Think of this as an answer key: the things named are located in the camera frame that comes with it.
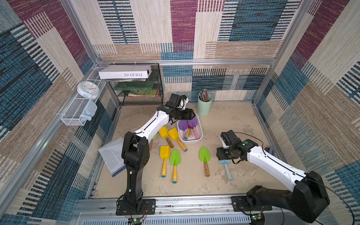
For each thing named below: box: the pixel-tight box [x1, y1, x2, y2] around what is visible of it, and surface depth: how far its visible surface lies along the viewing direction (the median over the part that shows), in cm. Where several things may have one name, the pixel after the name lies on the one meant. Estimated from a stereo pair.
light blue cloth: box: [79, 98, 98, 124], surface depth 70 cm
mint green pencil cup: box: [196, 94, 213, 117], surface depth 110 cm
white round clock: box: [76, 80, 100, 100], surface depth 76 cm
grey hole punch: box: [269, 145, 276, 157], surface depth 91 cm
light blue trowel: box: [218, 159, 233, 182], surface depth 85 cm
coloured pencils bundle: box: [199, 88, 209, 102], surface depth 107 cm
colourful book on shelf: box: [127, 89, 160, 98], surface depth 101 cm
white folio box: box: [98, 64, 153, 80], surface depth 81 cm
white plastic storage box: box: [176, 113, 203, 143], surface depth 98 cm
